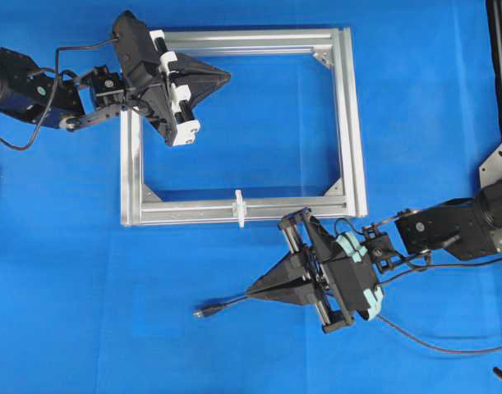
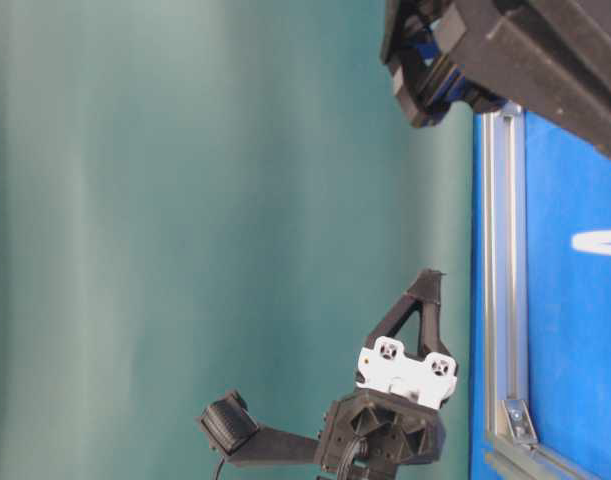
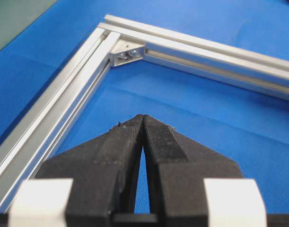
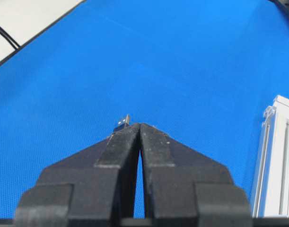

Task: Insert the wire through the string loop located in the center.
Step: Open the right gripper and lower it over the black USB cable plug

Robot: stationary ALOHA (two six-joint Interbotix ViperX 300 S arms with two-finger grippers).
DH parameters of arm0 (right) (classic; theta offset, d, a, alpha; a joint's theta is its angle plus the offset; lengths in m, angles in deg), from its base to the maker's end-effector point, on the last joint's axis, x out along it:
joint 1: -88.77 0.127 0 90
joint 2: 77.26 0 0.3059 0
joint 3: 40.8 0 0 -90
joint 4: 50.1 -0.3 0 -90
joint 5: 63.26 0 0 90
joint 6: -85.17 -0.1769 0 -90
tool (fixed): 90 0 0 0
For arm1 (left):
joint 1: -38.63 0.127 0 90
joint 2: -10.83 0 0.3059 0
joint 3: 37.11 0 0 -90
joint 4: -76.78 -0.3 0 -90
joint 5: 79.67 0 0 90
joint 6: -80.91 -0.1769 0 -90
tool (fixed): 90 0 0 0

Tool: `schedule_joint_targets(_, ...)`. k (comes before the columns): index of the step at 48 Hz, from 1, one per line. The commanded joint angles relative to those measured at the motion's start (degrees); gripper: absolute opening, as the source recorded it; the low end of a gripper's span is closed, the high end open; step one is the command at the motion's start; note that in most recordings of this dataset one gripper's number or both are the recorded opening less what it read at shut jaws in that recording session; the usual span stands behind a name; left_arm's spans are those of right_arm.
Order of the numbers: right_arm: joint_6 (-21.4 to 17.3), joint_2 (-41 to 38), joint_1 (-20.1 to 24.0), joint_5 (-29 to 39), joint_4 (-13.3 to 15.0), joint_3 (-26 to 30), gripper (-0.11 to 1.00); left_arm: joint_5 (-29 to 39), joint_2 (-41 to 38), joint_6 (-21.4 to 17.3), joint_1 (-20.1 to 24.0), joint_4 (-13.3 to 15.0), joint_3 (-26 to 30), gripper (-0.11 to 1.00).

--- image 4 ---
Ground black cables at table edge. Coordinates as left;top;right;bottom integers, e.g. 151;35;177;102
0;21;19;50

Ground square aluminium extrusion frame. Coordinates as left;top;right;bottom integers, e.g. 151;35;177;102
250;95;289;218

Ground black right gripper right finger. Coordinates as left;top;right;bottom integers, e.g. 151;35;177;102
140;123;253;227

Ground black USB cable wire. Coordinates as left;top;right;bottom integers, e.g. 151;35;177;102
114;113;131;134

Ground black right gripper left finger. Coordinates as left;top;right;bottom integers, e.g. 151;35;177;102
15;123;140;227

